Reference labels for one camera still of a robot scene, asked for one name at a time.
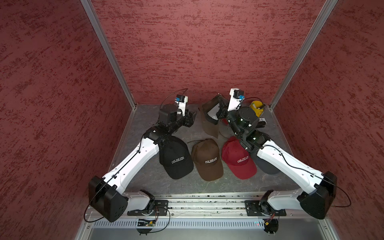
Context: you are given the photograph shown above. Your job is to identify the aluminium corner post right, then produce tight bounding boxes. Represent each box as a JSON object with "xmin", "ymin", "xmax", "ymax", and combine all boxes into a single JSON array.
[{"xmin": 270, "ymin": 0, "xmax": 338, "ymax": 111}]

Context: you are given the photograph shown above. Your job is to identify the red baseball cap front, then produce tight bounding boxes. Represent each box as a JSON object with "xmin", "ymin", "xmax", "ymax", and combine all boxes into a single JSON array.
[{"xmin": 222, "ymin": 136, "xmax": 257, "ymax": 180}]

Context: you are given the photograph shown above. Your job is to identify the yellow plastic bucket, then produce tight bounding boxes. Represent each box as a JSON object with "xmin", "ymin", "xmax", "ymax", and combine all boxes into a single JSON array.
[{"xmin": 250, "ymin": 101, "xmax": 266, "ymax": 118}]

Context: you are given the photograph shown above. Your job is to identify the small black device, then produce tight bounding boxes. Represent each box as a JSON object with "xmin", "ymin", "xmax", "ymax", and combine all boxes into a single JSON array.
[{"xmin": 256, "ymin": 118, "xmax": 267, "ymax": 128}]

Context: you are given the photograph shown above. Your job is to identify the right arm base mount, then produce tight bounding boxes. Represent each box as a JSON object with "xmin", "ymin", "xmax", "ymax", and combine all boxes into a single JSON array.
[{"xmin": 245, "ymin": 201, "xmax": 287, "ymax": 218}]

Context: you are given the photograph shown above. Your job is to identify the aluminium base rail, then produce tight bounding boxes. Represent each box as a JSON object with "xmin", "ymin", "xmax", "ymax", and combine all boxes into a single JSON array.
[{"xmin": 86, "ymin": 191, "xmax": 319, "ymax": 220}]

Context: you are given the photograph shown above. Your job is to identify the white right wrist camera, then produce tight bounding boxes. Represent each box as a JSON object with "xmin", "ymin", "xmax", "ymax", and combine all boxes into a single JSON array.
[{"xmin": 228, "ymin": 88, "xmax": 245, "ymax": 112}]

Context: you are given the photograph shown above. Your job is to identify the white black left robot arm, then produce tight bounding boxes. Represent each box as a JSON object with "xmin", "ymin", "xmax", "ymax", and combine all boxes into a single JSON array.
[{"xmin": 88, "ymin": 102, "xmax": 197, "ymax": 223}]

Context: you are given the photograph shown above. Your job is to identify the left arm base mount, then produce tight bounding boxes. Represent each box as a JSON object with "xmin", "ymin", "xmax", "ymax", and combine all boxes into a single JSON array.
[{"xmin": 127, "ymin": 200, "xmax": 169, "ymax": 217}]

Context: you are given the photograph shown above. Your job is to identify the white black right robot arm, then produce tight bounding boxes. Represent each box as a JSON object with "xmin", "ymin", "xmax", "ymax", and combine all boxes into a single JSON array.
[{"xmin": 206, "ymin": 101, "xmax": 337, "ymax": 220}]

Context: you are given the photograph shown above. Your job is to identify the dark grey baseball cap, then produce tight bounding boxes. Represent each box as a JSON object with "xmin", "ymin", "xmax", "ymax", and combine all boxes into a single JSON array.
[{"xmin": 251, "ymin": 152, "xmax": 281, "ymax": 175}]

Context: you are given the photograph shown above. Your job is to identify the aluminium corner post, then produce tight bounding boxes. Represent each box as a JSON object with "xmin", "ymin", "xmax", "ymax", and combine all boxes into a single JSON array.
[
  {"xmin": 270, "ymin": 0, "xmax": 338, "ymax": 111},
  {"xmin": 81, "ymin": 0, "xmax": 137, "ymax": 111}
]

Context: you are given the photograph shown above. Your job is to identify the brown baseball cap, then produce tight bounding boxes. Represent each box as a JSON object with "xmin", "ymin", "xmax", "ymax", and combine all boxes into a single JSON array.
[
  {"xmin": 199, "ymin": 94, "xmax": 233, "ymax": 139},
  {"xmin": 188, "ymin": 139, "xmax": 224, "ymax": 182}
]

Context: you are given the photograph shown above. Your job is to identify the black baseball cap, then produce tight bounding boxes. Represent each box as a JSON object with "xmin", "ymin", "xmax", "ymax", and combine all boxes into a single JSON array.
[{"xmin": 160, "ymin": 136, "xmax": 194, "ymax": 180}]

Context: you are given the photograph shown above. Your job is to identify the aluminium corner post left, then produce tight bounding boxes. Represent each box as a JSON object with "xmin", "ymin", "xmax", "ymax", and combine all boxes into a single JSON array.
[{"xmin": 81, "ymin": 0, "xmax": 137, "ymax": 111}]

